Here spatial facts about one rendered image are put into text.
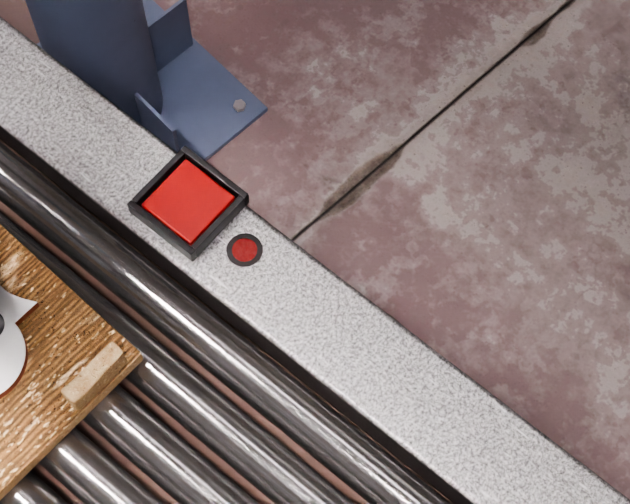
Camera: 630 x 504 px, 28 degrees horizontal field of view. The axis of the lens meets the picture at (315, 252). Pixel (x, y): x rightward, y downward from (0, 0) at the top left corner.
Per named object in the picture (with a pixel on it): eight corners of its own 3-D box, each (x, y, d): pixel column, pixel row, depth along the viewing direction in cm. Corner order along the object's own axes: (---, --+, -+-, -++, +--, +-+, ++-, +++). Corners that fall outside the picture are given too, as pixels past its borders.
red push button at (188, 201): (187, 164, 113) (185, 157, 112) (237, 203, 112) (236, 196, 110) (141, 210, 111) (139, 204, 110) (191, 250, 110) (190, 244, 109)
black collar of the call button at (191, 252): (186, 153, 114) (184, 144, 112) (249, 202, 112) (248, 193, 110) (128, 211, 111) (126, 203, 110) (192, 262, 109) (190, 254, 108)
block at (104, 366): (116, 349, 104) (111, 338, 101) (131, 363, 104) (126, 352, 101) (64, 399, 102) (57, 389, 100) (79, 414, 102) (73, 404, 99)
